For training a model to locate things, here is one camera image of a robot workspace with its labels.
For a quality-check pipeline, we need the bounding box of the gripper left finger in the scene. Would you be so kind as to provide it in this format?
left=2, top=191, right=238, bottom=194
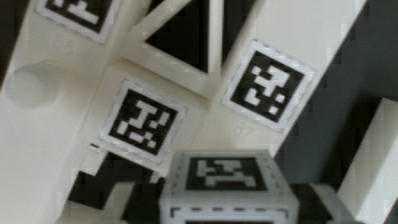
left=103, top=179, right=167, bottom=224

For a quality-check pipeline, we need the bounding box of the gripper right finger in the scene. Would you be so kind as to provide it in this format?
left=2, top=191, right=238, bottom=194
left=291, top=183, right=363, bottom=224

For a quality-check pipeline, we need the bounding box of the white marker cube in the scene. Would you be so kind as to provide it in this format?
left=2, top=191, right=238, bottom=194
left=160, top=150, right=299, bottom=224

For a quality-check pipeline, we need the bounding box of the white chair back frame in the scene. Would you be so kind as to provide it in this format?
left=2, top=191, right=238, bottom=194
left=0, top=0, right=366, bottom=224

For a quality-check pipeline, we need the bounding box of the white chair seat block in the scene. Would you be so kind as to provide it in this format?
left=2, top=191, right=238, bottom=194
left=338, top=99, right=398, bottom=224

